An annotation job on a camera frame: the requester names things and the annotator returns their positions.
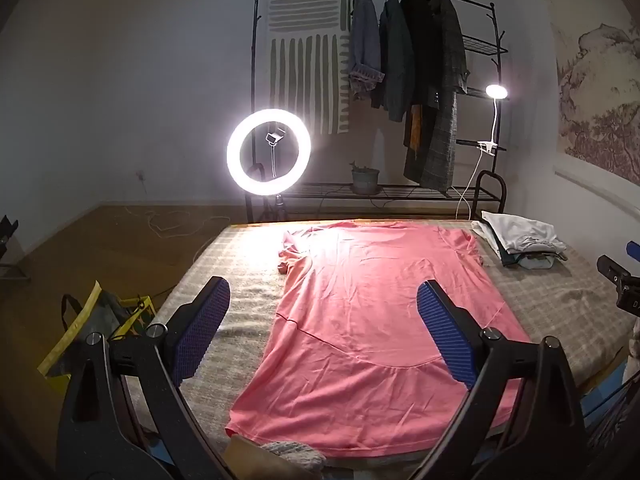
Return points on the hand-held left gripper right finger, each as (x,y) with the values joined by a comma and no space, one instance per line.
(445,330)

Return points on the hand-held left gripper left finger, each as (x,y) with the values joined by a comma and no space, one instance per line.
(200,330)

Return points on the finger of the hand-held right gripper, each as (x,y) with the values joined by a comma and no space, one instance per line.
(612,267)
(634,251)

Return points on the pink t-shirt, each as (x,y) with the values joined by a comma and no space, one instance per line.
(370,310)

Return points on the black metal clothes rack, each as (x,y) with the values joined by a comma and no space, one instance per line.
(325,192)

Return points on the dark green folded garment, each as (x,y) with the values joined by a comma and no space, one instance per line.
(535,260)

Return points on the white folded garment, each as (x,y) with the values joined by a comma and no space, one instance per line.
(525,232)

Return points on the yellow black bag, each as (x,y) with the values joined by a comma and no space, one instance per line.
(100,315)

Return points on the grey knitted cloth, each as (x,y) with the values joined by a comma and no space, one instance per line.
(295,455)

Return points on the potted plant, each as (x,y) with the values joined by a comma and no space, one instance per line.
(364,180)

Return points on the orange garment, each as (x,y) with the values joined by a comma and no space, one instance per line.
(414,130)

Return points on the phone holder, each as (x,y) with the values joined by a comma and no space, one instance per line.
(273,140)

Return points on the grey plaid coat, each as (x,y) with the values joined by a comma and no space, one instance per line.
(445,125)

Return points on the white clip lamp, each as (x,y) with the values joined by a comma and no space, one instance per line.
(496,91)

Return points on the black metal stand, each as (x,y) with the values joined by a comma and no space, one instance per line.
(7,240)

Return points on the dark green jacket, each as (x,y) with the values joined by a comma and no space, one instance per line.
(397,60)

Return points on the striped hanging cloth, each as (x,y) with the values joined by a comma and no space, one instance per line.
(305,60)

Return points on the black coat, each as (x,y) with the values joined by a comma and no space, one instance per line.
(420,35)

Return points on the blue denim jacket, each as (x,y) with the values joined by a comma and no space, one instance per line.
(364,40)

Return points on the black tubular chair frame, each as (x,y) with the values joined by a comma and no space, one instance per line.
(501,190)

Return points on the landscape wall painting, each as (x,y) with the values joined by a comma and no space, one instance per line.
(600,95)

